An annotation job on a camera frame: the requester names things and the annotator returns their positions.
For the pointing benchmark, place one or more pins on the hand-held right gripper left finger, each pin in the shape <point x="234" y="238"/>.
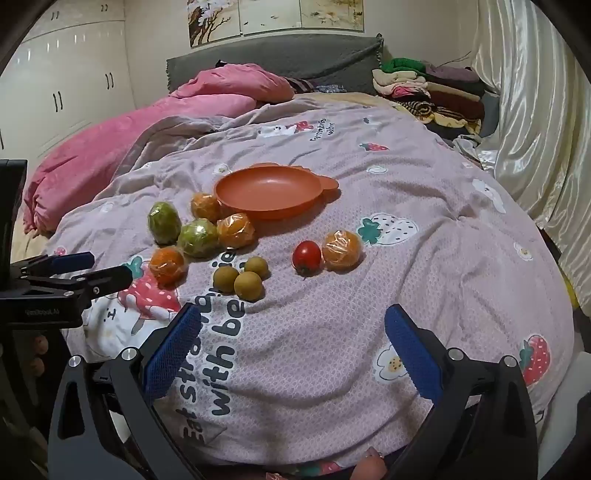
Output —
<point x="171" y="355"/>

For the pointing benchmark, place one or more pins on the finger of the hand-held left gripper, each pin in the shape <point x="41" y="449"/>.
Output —
<point x="108" y="279"/>
<point x="69" y="262"/>

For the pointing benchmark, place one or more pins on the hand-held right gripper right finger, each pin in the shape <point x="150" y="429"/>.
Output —
<point x="413" y="355"/>

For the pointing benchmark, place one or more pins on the plastic-wrapped orange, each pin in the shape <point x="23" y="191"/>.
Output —
<point x="206" y="206"/>
<point x="167" y="264"/>
<point x="236" y="230"/>
<point x="341" y="249"/>

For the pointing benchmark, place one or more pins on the plastic-wrapped green pear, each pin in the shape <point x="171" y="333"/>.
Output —
<point x="164" y="222"/>
<point x="198" y="237"/>

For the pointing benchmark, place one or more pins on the brown longan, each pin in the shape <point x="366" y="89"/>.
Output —
<point x="256" y="266"/>
<point x="225" y="279"/>
<point x="248" y="286"/>

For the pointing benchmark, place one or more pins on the red tomato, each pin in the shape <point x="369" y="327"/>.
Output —
<point x="307" y="257"/>

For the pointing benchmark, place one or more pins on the orange plastic plate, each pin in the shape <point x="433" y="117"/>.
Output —
<point x="268" y="189"/>

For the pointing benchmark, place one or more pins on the person's left hand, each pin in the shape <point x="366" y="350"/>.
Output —
<point x="38" y="346"/>

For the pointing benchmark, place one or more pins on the strawberry printed blanket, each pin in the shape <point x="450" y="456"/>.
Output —
<point x="323" y="323"/>

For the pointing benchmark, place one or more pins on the pink quilt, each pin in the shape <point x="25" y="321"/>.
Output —
<point x="92" y="152"/>

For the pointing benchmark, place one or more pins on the white wardrobe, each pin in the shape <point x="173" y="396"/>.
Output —
<point x="69" y="69"/>

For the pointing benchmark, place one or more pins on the pile of folded clothes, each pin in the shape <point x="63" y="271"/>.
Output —
<point x="438" y="97"/>

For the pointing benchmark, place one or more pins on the shiny cream curtain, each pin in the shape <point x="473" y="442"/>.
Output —
<point x="531" y="115"/>

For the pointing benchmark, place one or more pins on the dark patterned cloth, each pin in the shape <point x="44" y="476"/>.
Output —
<point x="304" y="85"/>

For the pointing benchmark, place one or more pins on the wall painting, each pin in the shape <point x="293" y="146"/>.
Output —
<point x="277" y="16"/>

